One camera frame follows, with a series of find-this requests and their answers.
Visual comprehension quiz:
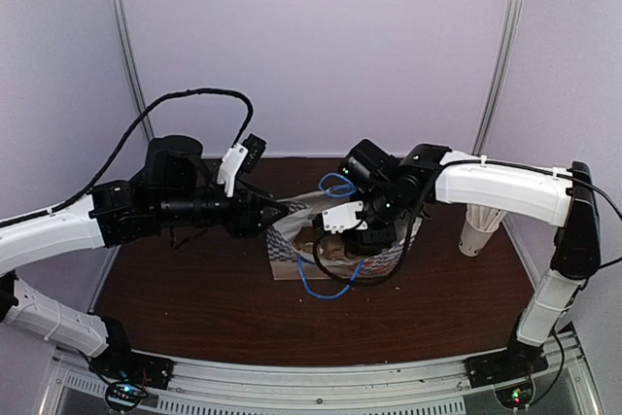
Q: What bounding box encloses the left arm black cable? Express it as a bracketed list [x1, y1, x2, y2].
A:
[0, 87, 257, 229]

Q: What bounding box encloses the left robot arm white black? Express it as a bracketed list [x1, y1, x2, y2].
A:
[1, 135, 289, 380]

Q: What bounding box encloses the left aluminium frame post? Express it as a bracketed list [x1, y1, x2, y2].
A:
[111, 0, 147, 115]

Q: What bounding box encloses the blue checkered paper bag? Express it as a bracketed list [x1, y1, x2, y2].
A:
[266, 172, 426, 300]

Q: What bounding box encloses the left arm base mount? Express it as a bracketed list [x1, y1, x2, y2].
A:
[87, 352, 174, 390]

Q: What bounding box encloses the white cup holding straws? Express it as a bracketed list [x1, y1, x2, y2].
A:
[459, 219, 501, 257]

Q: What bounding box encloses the aluminium frame post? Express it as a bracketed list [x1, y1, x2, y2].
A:
[111, 0, 147, 115]
[472, 0, 524, 155]

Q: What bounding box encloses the bundle of wrapped white straws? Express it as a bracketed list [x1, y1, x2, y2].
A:
[466, 204, 507, 232]

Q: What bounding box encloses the aluminium front rail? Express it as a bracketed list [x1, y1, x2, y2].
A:
[38, 331, 604, 415]

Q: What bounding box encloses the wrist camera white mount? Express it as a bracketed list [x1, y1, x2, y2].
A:
[312, 201, 368, 235]
[217, 134, 266, 198]

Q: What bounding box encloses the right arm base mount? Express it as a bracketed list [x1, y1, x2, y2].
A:
[465, 350, 549, 389]

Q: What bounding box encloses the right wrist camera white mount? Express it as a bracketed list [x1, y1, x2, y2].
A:
[312, 201, 368, 235]

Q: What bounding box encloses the brown cardboard cup carrier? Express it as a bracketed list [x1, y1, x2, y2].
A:
[292, 226, 355, 262]

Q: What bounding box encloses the right aluminium frame post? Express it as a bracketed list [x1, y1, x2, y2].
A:
[472, 0, 524, 155]

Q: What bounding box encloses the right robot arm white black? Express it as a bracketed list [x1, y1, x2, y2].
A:
[337, 139, 602, 378]

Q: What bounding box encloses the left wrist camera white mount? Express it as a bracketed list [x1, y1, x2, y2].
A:
[217, 134, 266, 198]

